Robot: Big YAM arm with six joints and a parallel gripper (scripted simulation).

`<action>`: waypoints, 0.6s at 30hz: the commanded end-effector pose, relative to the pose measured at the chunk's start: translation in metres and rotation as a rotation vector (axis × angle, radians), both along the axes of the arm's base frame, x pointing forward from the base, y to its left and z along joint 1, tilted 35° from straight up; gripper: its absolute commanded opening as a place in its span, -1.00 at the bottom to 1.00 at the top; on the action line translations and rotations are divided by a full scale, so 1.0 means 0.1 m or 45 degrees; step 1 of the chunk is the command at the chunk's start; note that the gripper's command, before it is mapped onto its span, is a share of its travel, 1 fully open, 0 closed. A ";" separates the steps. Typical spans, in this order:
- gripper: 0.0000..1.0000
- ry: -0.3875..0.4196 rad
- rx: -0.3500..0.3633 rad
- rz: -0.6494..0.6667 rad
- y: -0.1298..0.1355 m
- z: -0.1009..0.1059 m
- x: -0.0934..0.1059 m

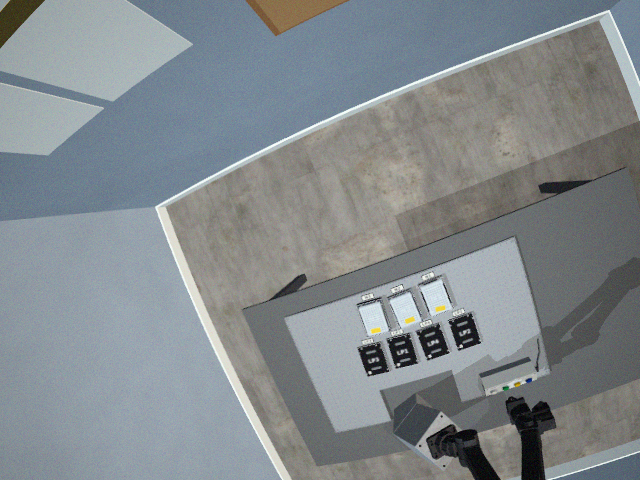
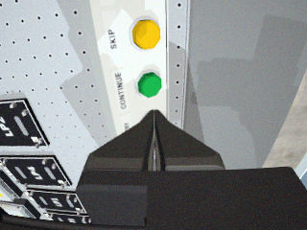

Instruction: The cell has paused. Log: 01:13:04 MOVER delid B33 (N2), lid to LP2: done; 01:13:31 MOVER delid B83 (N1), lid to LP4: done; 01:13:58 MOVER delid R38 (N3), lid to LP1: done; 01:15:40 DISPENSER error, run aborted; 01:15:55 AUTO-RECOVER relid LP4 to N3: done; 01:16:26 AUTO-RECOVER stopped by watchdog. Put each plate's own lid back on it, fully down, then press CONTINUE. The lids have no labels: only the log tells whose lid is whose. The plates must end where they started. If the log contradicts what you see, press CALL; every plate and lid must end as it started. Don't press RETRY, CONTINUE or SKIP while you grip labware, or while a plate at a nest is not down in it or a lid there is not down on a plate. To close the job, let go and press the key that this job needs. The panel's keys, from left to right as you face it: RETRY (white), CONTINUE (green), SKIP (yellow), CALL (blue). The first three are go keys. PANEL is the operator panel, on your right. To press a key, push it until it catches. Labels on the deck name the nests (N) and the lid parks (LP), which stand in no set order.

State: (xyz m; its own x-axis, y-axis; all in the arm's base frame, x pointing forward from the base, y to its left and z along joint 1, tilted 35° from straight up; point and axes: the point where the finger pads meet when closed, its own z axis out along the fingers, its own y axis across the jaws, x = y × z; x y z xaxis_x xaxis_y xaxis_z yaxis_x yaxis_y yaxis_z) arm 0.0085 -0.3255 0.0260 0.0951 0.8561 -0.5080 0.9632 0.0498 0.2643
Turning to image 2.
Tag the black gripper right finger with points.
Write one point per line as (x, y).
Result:
(179, 151)

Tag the light grey flat base plate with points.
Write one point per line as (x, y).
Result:
(44, 57)

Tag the white control panel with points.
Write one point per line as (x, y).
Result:
(128, 45)

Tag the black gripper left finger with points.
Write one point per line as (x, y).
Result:
(132, 149)

